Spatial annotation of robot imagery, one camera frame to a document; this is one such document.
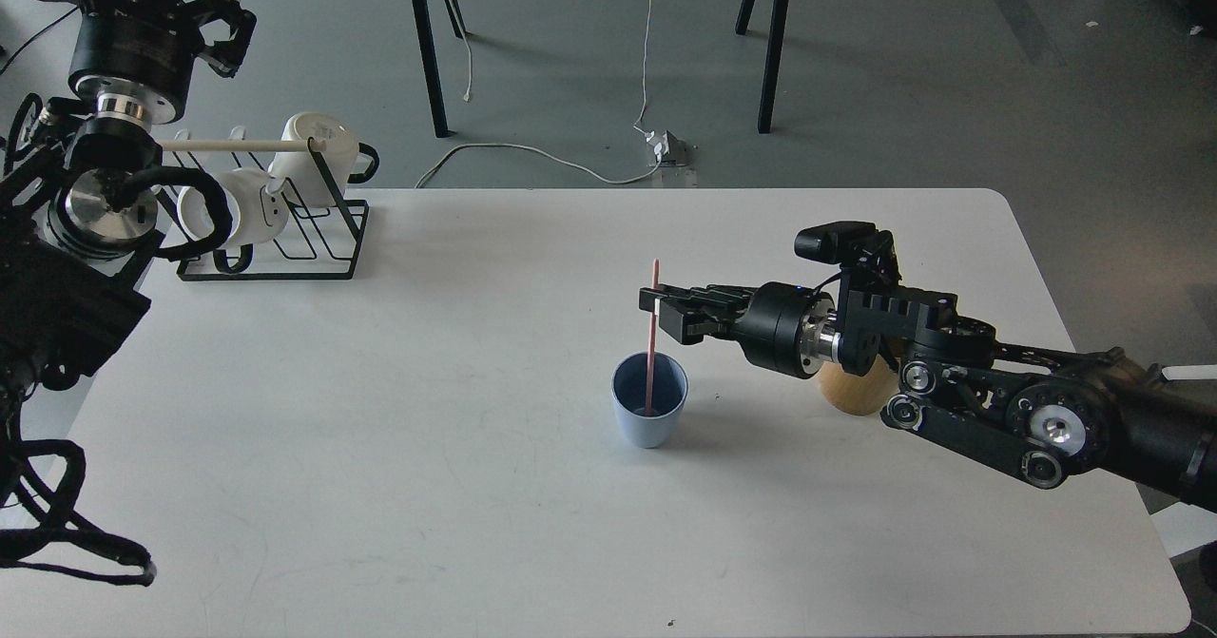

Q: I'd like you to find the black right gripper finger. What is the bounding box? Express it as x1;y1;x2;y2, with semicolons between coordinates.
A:
655;307;746;346
636;282;758;318

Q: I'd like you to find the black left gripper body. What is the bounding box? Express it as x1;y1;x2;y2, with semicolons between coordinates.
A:
67;0;203;125

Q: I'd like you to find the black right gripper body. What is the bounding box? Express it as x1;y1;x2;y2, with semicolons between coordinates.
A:
730;282;839;377

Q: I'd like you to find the blue plastic cup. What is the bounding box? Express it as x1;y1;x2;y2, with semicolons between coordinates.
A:
611;352;688;449

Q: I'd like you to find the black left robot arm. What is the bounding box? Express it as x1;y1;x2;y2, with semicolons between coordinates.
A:
1;0;256;586

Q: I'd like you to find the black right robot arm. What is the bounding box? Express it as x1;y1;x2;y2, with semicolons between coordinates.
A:
639;270;1216;510

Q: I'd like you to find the bamboo cylinder holder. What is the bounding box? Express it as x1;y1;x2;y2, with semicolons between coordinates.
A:
817;354;901;416

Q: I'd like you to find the floor power socket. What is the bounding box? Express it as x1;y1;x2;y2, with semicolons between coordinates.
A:
645;128;694;167

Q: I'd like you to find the black table leg left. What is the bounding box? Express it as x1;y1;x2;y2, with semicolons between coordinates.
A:
410;0;469;139

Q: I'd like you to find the black table leg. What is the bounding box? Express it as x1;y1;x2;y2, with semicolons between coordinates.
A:
734;0;790;135
410;0;469;139

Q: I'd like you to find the black table leg right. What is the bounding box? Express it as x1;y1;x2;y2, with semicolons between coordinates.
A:
734;0;790;135

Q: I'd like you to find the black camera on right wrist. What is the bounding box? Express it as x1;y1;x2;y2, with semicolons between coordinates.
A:
793;222;901;284

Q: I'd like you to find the white floor cable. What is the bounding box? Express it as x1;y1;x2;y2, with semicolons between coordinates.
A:
415;0;666;190

